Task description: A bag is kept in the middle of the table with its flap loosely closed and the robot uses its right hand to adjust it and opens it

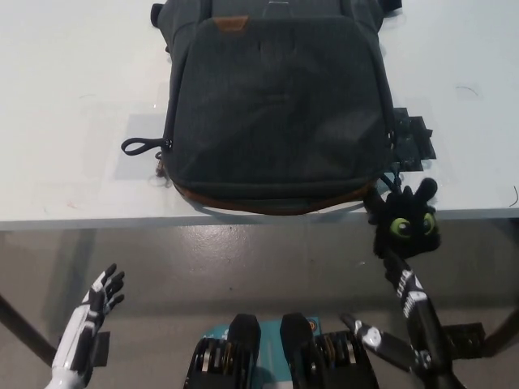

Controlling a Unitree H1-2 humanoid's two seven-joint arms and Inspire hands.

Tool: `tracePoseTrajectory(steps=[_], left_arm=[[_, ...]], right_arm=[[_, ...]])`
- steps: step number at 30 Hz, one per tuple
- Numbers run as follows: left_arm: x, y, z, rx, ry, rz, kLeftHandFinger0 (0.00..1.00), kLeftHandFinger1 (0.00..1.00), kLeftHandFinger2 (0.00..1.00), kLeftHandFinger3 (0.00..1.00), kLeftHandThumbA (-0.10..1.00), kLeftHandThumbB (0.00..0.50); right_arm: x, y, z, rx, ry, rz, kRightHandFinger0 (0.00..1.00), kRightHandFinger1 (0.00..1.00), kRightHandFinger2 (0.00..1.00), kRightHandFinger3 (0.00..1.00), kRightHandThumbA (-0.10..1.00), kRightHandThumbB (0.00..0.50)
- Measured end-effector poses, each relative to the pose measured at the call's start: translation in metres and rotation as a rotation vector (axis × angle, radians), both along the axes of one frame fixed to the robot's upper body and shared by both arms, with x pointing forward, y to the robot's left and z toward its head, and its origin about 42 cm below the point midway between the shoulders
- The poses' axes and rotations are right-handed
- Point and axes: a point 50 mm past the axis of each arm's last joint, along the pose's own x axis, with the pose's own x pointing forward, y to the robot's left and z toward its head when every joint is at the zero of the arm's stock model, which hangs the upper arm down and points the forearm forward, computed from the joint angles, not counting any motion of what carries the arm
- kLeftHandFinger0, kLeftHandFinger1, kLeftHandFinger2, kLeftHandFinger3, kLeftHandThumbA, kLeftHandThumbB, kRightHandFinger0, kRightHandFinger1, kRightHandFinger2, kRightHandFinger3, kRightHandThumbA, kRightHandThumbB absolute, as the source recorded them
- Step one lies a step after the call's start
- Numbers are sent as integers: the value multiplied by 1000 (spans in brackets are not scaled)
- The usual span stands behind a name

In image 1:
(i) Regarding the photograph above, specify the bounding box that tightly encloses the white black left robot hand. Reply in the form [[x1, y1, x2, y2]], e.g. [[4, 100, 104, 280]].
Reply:
[[51, 263, 126, 373]]

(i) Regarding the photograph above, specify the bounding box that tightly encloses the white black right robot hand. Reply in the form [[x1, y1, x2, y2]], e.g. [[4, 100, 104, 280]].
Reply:
[[339, 250, 461, 389]]

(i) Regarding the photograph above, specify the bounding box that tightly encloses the dark grey backpack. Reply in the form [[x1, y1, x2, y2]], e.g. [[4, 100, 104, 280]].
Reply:
[[121, 0, 403, 216]]

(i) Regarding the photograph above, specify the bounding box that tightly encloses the black ribbed right robot block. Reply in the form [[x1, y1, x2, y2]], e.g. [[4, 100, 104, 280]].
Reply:
[[281, 312, 380, 389]]

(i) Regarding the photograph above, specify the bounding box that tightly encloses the black ribbed robot block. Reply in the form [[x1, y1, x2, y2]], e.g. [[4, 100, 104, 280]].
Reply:
[[182, 312, 261, 389], [281, 312, 380, 389]]

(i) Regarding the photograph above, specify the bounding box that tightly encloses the black ribbed left robot block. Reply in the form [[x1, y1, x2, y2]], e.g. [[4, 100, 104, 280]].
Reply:
[[182, 312, 261, 389]]

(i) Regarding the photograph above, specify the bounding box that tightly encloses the black floor tape marker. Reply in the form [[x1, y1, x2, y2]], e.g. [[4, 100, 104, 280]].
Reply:
[[83, 331, 112, 368], [440, 322, 487, 358]]

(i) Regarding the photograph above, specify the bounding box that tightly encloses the dark table leg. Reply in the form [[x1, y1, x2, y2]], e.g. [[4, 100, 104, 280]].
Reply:
[[481, 298, 519, 360]]

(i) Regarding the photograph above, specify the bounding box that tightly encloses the black dragon plush keychain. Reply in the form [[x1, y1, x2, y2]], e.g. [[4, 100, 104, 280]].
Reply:
[[367, 177, 441, 260]]

